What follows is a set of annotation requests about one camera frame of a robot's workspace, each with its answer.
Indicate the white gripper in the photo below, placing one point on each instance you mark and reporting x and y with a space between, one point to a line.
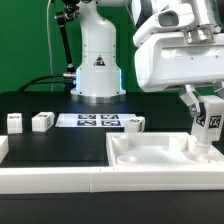
165 61

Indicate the white square table top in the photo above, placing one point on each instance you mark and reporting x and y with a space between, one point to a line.
157 149

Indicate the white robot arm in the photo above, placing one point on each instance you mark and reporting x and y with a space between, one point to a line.
98 78

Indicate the white fiducial marker sheet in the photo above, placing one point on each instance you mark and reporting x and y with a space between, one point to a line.
92 120

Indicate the white U-shaped workspace fence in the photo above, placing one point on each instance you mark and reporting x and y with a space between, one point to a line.
111 178

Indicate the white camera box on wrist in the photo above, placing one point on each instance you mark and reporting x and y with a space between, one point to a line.
174 16

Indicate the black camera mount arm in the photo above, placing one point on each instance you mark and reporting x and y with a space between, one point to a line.
62 18

